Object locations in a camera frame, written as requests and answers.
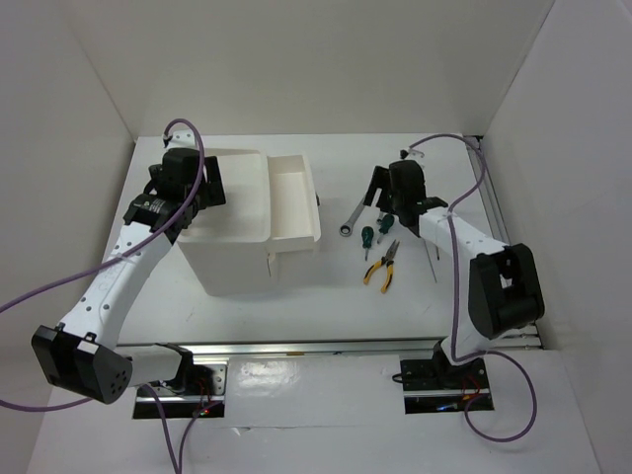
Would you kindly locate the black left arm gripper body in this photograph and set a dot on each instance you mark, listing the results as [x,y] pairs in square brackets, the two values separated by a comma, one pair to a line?
[209,195]

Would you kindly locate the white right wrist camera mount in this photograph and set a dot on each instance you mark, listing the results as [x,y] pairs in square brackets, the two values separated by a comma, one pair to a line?
[410,153]

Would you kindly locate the white top drawer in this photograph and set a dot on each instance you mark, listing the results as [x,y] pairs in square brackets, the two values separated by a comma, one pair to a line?
[295,224]

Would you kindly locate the red handle long screwdriver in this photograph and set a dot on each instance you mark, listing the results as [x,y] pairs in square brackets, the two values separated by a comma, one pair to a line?
[427,245]

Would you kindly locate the white drawer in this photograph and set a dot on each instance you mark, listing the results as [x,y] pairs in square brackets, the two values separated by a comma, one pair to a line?
[295,224]
[273,265]

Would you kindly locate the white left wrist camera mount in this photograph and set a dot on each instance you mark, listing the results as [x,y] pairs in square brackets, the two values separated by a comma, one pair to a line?
[179,139]

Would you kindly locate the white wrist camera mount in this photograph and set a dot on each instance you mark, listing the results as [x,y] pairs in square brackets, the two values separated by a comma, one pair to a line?
[410,153]
[179,139]

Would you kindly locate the green stubby screwdriver plain cap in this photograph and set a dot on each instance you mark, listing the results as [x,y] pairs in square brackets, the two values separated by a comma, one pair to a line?
[385,224]

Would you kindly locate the large silver ratchet wrench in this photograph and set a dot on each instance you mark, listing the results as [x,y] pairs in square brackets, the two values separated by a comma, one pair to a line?
[347,228]

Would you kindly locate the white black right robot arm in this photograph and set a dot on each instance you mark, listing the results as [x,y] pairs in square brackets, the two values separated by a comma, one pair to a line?
[441,227]

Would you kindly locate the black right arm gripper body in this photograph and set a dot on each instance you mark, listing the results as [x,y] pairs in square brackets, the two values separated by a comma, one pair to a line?
[395,198]

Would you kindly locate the white middle drawer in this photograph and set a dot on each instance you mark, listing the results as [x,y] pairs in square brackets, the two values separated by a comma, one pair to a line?
[273,265]

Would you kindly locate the aluminium front rail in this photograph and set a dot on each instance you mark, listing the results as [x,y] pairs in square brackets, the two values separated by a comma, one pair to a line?
[313,348]

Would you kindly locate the white drawer cabinet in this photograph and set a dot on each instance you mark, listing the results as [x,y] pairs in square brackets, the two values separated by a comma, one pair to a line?
[227,245]

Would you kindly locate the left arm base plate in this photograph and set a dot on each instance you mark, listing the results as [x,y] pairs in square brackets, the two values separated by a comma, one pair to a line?
[179,386]

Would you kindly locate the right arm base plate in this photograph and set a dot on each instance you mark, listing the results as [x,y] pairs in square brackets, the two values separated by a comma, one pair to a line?
[427,391]

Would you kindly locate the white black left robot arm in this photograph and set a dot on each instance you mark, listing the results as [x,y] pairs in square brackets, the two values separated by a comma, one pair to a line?
[80,354]

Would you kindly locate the green stubby screwdriver orange cap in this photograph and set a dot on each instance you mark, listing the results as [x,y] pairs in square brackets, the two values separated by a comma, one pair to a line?
[367,236]

